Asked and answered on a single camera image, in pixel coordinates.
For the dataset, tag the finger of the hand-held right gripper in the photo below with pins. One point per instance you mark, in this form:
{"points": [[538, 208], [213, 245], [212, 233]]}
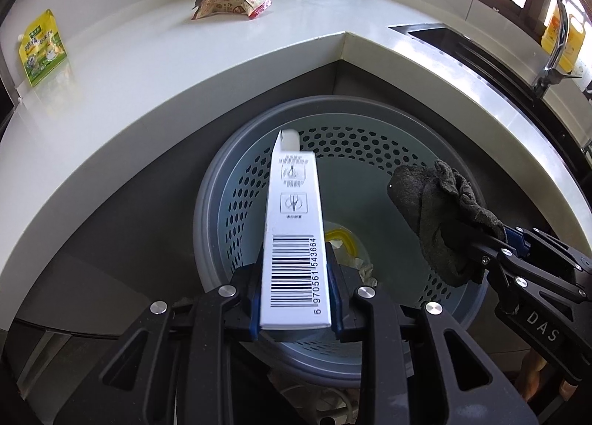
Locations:
{"points": [[515, 237], [499, 263]]}

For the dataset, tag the chrome sink faucet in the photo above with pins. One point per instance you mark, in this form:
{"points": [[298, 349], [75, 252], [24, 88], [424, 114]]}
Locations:
{"points": [[562, 27]]}

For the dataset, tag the grey perforated waste bin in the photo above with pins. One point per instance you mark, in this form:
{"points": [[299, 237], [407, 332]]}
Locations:
{"points": [[240, 184]]}

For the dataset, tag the red and white snack wrapper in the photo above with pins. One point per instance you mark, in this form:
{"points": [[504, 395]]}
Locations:
{"points": [[231, 2]]}

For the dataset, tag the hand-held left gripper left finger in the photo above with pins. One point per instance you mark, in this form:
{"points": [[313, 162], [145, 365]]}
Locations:
{"points": [[253, 318]]}

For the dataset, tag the dark grey cloth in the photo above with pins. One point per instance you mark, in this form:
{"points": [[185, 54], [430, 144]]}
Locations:
{"points": [[425, 203]]}

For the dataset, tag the yellow oil bottle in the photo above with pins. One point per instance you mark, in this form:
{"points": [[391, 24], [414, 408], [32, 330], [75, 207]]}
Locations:
{"points": [[573, 41]]}

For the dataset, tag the steel kitchen sink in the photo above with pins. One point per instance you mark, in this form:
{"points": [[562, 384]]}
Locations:
{"points": [[462, 50]]}

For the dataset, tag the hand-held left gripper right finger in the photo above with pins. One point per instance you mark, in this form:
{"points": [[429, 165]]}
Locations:
{"points": [[334, 305]]}

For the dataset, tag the green and white carton box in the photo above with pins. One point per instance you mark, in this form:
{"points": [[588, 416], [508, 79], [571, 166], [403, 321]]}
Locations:
{"points": [[291, 244]]}

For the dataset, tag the person's right hand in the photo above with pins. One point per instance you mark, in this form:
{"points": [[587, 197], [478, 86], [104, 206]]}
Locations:
{"points": [[532, 374]]}

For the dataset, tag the yellow green spout pouch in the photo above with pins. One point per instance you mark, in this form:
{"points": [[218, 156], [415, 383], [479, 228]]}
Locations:
{"points": [[41, 50]]}

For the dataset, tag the printed paper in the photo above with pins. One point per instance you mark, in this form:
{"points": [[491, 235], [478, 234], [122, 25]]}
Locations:
{"points": [[366, 271]]}

